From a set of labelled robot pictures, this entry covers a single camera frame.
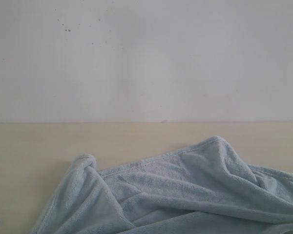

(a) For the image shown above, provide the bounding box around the light blue fleece towel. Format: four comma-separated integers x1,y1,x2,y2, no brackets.
32,136,293,234

